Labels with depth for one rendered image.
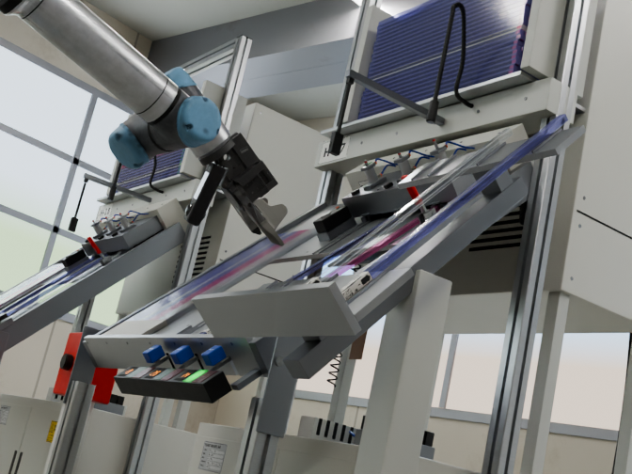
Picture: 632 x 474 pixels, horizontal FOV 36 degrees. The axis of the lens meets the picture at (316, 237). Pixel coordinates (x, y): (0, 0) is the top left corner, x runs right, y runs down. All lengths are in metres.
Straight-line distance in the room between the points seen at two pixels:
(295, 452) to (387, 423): 0.62
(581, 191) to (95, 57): 1.03
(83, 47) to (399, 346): 0.62
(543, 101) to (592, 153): 0.19
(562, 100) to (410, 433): 0.87
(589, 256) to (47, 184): 4.14
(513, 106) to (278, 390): 0.82
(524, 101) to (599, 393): 3.09
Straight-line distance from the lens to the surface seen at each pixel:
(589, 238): 2.04
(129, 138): 1.62
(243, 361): 1.56
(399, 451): 1.32
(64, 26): 1.46
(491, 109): 2.04
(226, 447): 2.13
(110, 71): 1.49
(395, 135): 2.26
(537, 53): 1.98
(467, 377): 5.32
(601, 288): 2.05
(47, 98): 5.79
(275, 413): 1.47
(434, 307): 1.35
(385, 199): 1.98
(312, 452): 1.87
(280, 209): 1.72
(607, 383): 4.92
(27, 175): 5.67
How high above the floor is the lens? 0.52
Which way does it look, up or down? 14 degrees up
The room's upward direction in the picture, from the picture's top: 13 degrees clockwise
